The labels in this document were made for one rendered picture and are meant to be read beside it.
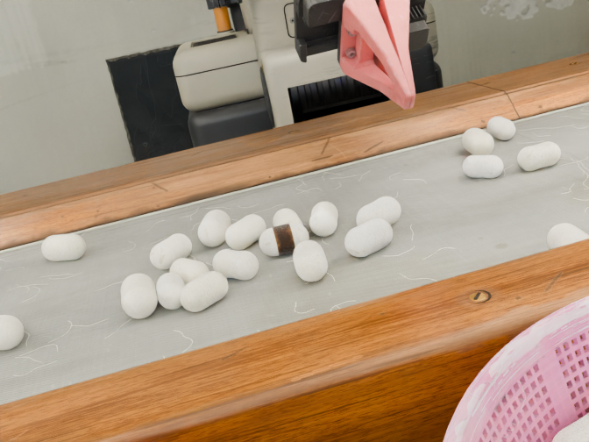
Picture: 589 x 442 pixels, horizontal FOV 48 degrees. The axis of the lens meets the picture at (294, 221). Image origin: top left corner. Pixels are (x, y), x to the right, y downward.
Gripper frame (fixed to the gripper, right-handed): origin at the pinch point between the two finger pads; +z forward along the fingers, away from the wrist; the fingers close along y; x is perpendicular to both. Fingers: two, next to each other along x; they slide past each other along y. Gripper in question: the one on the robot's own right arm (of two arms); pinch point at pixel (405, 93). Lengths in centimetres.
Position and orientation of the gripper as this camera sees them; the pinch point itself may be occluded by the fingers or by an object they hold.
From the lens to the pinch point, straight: 46.2
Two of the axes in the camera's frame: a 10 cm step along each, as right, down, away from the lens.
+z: 2.9, 8.2, -5.0
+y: 9.6, -2.6, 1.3
